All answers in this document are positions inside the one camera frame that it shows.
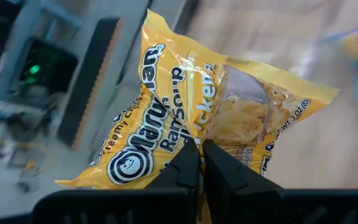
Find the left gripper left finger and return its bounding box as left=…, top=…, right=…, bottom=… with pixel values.
left=31, top=139, right=201, bottom=224

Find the black hazard-striped floor mat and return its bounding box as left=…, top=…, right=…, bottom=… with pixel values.
left=56, top=17, right=124, bottom=151

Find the yellow Maruchan noodle pack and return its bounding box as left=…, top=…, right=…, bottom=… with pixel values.
left=54, top=9, right=341, bottom=224

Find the dark equipment with green light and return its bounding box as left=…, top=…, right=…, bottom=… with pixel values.
left=19, top=37, right=79, bottom=96

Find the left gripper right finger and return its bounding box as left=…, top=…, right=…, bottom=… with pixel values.
left=203, top=139, right=358, bottom=224

